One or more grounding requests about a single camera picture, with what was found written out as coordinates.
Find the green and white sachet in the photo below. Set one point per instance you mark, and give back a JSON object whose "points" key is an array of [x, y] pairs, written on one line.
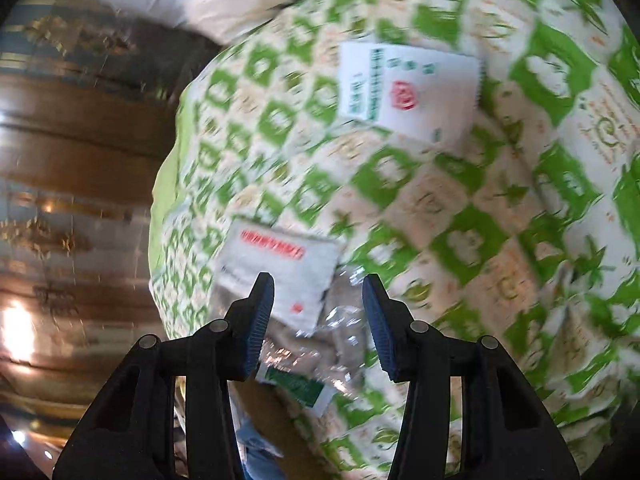
{"points": [[295, 386]]}

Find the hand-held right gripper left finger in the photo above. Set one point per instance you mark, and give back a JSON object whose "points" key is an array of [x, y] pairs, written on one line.
{"points": [[257, 331]]}

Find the white packet with red print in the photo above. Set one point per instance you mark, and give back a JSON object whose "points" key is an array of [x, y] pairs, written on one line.
{"points": [[295, 270]]}

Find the blue denim cloth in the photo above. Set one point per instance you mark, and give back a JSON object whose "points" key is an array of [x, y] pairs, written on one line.
{"points": [[257, 455]]}

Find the white packet green text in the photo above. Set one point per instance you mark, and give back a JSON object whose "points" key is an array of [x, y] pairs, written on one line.
{"points": [[425, 105]]}

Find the green patterned bedsheet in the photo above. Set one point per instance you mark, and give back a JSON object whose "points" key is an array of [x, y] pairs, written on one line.
{"points": [[450, 200]]}

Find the clear bag with beige cloth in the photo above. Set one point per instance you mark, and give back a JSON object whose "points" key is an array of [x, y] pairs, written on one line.
{"points": [[332, 345]]}

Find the wooden wardrobe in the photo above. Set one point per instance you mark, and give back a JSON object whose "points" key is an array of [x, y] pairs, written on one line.
{"points": [[75, 110]]}

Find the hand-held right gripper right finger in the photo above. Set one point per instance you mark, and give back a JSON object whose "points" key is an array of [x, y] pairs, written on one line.
{"points": [[382, 336]]}

